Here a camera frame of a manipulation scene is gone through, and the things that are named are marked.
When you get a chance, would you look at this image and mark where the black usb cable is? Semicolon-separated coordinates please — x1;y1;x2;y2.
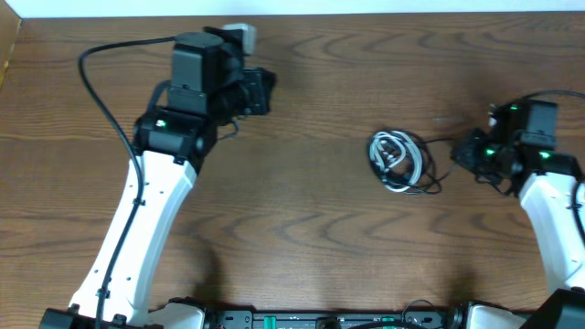
365;129;458;196

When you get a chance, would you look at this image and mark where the white usb cable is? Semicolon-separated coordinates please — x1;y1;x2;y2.
367;130;424;194

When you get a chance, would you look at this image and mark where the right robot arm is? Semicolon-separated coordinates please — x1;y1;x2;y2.
450;97;584;328

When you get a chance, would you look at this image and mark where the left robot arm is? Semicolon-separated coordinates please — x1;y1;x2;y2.
40;23;276;328

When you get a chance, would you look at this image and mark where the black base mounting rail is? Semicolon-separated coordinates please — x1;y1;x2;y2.
200;309;545;329

